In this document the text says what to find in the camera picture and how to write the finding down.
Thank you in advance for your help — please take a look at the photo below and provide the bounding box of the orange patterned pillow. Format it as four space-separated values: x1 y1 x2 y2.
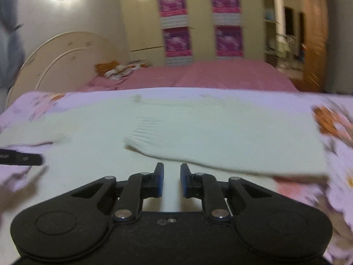
94 59 152 80

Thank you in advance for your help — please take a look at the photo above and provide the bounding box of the pink poster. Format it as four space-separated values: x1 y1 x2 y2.
157 0 188 29
211 0 242 26
163 27 193 66
215 26 244 60

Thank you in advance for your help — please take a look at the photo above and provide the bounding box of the cream wardrobe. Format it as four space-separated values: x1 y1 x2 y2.
120 0 265 66

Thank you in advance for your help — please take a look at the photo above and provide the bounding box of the upper left pink poster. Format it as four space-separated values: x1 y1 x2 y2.
157 0 188 29

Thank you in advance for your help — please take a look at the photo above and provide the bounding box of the open corner shelf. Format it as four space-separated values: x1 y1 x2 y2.
263 0 278 67

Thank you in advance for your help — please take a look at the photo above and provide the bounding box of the brown wooden door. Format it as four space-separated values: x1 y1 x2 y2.
302 0 329 92

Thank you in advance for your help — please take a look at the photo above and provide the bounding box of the lower left pink poster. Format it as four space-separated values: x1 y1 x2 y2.
163 27 193 66

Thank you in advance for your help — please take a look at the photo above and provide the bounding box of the cream curved headboard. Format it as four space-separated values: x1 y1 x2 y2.
6 31 129 107

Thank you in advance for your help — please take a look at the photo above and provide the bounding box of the lilac floral bed sheet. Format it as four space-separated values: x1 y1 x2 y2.
1 88 352 264

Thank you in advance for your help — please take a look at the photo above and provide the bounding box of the lower right pink poster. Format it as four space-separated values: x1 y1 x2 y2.
215 26 244 60

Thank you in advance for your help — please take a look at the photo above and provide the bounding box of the grey hanging garment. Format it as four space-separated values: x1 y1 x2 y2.
0 0 26 89

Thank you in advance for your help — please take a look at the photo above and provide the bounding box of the upper right pink poster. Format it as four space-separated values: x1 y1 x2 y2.
211 0 242 26

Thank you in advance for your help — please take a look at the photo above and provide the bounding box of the cream knitted sweater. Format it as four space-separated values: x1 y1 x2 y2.
1 96 329 205

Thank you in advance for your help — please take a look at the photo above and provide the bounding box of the pink bed cover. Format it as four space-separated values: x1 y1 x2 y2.
78 59 297 92

